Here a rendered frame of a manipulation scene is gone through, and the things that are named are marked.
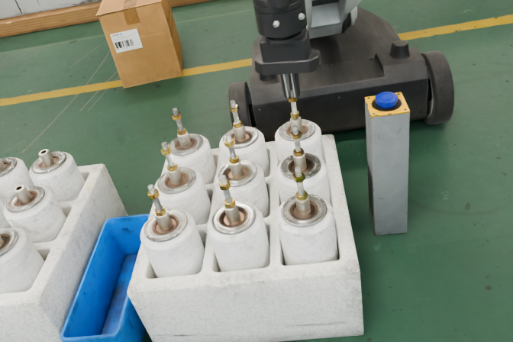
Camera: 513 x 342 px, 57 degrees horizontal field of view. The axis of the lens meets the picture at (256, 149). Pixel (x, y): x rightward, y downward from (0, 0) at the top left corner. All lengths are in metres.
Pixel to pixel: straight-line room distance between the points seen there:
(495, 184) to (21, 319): 1.03
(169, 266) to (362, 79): 0.71
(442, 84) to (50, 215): 0.96
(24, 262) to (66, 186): 0.22
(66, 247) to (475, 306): 0.78
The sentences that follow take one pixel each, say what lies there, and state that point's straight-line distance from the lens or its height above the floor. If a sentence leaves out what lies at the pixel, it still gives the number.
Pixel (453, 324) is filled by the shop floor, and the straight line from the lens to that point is 0.96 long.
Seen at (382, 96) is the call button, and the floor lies 0.33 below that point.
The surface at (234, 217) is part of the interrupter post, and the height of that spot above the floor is 0.26.
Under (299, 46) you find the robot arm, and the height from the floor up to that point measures 0.45.
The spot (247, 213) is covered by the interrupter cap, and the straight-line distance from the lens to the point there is 0.79.
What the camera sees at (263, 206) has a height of 0.19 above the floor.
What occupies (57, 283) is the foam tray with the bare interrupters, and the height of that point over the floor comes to 0.15.
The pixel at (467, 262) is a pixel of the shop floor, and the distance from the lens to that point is 1.05.
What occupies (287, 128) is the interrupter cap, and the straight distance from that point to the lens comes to 0.97.
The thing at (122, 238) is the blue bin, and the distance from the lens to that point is 1.13.
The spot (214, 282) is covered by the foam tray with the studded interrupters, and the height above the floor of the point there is 0.18.
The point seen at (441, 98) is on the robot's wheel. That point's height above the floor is 0.12.
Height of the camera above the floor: 0.79
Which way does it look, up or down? 35 degrees down
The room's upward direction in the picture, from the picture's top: 12 degrees counter-clockwise
